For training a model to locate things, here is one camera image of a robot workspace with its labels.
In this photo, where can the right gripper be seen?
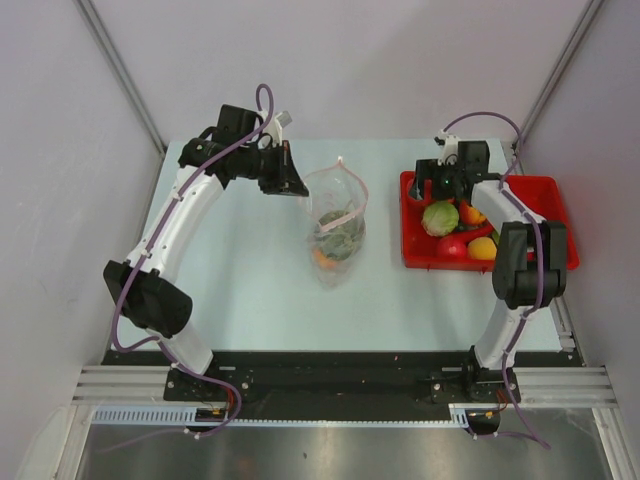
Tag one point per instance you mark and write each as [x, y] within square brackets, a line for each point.
[429, 169]

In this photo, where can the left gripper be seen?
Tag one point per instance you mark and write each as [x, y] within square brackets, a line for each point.
[285, 179]

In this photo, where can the clear pink-dotted zip bag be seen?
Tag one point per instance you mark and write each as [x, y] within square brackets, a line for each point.
[335, 208]

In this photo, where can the green toy melon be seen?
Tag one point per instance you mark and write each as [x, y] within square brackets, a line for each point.
[342, 241]

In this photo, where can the orange-red toy peach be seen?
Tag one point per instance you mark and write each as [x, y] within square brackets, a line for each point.
[322, 261]

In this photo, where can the red toy apple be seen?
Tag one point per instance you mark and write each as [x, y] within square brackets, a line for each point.
[410, 190]

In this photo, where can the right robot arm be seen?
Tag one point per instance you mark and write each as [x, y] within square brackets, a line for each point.
[530, 263]

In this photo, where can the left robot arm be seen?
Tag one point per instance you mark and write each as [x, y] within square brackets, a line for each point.
[143, 285]

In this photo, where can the green toy cabbage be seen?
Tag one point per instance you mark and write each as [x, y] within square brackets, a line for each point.
[440, 219]

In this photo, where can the red-yellow toy mango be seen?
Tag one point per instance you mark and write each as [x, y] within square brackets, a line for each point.
[470, 215]

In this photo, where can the red toy chili pepper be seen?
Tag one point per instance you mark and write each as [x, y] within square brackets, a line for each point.
[469, 235]

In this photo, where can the red toy tomato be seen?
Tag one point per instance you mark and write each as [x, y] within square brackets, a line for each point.
[451, 247]

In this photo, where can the yellow-orange toy apricot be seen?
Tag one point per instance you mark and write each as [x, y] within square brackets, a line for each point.
[482, 248]

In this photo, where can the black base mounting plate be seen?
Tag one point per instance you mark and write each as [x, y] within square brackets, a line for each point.
[342, 387]

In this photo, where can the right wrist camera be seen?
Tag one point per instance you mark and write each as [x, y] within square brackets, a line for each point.
[449, 148]

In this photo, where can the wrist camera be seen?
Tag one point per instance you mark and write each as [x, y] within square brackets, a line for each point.
[272, 134]
[449, 148]

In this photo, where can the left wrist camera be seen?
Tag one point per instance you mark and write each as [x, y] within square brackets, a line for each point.
[272, 134]

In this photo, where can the aluminium frame rail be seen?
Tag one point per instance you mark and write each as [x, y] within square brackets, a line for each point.
[121, 385]

